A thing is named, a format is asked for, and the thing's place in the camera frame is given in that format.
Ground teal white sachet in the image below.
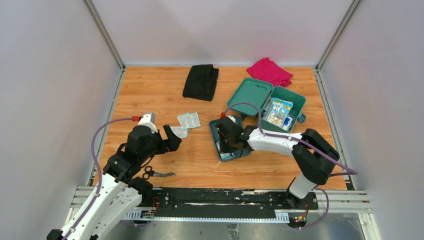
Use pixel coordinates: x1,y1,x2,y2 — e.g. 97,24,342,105
216,142,233,162

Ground light blue mask packet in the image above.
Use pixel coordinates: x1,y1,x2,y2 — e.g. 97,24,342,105
262,97,294,128

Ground teal medicine box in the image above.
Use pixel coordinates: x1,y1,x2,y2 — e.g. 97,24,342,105
227,78,306,133

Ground small white blue bottle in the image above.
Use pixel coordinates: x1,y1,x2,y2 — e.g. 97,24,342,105
282,115,294,131

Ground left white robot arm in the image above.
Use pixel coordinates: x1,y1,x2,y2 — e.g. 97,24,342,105
46,112,182,240

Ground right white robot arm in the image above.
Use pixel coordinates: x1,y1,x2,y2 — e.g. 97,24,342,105
215,116,340,209

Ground dark teal divided tray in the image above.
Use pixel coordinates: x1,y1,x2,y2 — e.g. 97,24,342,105
209,115,251,162

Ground black folded cloth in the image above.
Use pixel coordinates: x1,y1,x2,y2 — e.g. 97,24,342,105
182,64,219,102

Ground pink folded cloth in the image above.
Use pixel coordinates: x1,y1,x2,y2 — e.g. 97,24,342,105
246,57,294,88

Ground black handled scissors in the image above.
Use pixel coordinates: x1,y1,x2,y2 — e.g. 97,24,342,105
142,165,176,180

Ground black metal base rail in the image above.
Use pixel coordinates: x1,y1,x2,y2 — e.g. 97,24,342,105
67,185,374,229

